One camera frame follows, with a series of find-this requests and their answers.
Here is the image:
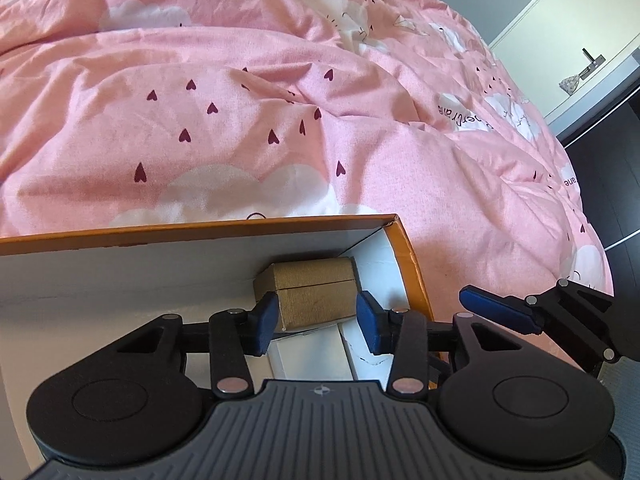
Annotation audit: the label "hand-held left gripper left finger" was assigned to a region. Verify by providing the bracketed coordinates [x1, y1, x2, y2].
[116, 291, 279, 397]

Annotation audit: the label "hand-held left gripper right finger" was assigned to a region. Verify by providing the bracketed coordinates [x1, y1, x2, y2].
[355, 290, 527, 397]

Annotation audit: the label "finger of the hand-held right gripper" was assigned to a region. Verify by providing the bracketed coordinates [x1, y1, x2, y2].
[459, 277, 622, 377]

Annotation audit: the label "brown kraft box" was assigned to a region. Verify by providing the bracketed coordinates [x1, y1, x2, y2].
[253, 256, 362, 334]

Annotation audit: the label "orange cardboard box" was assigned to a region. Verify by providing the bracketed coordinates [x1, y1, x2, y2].
[0, 213, 437, 461]

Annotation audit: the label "white small box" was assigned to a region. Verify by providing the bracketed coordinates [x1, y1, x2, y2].
[269, 322, 355, 382]

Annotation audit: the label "dark cabinet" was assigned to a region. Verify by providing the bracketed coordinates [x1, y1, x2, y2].
[555, 94, 640, 295]

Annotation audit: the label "pink printed blanket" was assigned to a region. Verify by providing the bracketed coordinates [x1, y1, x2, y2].
[0, 0, 617, 297]

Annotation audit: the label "white door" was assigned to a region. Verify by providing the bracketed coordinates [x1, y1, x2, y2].
[487, 0, 640, 122]

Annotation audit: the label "metal door handle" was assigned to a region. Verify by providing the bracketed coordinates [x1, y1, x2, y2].
[581, 47, 606, 80]

